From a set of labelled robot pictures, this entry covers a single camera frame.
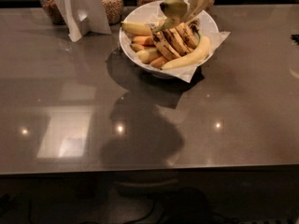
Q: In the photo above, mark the spotted brown banana middle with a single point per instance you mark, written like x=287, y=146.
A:
x=175, y=40

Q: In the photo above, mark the orange carrot front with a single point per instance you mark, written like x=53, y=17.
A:
x=159, y=62

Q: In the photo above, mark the long green-yellow banana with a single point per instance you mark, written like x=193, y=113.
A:
x=174, y=10

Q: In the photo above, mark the white ceramic bowl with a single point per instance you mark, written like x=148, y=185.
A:
x=148, y=14

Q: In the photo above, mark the spotted brown banana right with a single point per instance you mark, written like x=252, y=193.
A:
x=187, y=35

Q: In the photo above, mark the white paper bowl liner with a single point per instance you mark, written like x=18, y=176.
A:
x=208, y=27

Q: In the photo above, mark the small yellow banana bottom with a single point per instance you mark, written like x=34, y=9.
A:
x=146, y=56

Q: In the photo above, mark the orange carrot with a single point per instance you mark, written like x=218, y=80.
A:
x=143, y=40
x=137, y=47
x=159, y=62

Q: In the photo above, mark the glass jar of nuts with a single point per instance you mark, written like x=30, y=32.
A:
x=52, y=11

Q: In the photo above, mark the orange carrot upper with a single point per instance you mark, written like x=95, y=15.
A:
x=143, y=40

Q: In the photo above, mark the yellow banana at left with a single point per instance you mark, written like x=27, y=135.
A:
x=135, y=28

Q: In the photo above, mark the orange carrot lower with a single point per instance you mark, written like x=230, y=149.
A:
x=137, y=47

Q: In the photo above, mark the glass jar of grains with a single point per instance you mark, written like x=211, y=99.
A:
x=113, y=9

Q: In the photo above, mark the spotted brown banana left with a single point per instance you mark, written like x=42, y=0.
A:
x=164, y=46

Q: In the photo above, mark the white folded paper stand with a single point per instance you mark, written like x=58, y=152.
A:
x=83, y=16

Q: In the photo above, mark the yellow banana at right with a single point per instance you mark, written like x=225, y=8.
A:
x=195, y=57

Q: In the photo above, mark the spotted brown banana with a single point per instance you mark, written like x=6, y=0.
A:
x=187, y=35
x=164, y=46
x=175, y=40

